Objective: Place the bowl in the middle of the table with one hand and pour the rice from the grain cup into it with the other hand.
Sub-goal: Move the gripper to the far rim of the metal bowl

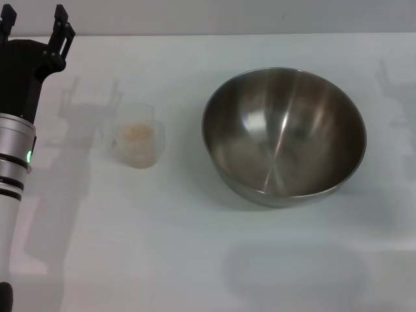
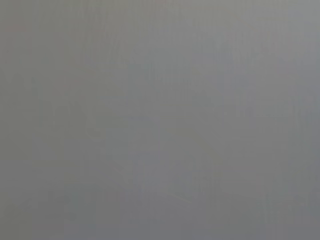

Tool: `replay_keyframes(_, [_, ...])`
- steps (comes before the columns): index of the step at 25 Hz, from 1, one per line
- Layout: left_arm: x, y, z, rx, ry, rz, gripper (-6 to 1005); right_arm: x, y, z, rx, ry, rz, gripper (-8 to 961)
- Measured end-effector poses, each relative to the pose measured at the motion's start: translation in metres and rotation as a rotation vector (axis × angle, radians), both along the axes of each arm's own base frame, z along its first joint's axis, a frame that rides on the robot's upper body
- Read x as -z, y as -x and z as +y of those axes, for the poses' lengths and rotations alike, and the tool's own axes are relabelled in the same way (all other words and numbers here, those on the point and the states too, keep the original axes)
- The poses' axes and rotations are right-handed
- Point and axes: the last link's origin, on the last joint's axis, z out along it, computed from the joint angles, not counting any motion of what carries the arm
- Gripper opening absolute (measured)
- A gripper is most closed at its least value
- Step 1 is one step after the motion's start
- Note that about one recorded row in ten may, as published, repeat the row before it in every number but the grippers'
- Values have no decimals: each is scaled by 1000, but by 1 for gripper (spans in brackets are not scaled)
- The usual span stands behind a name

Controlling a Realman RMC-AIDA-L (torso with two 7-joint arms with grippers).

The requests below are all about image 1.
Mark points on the stainless steel mixing bowl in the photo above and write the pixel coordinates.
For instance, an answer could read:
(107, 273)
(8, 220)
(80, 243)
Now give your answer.
(282, 139)

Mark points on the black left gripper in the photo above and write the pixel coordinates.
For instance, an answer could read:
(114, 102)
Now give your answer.
(19, 78)

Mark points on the clear plastic measuring cup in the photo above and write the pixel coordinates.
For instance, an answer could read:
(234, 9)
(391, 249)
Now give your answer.
(139, 136)

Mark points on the beige rice grains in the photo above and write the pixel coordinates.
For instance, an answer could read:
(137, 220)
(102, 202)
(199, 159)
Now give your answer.
(136, 136)

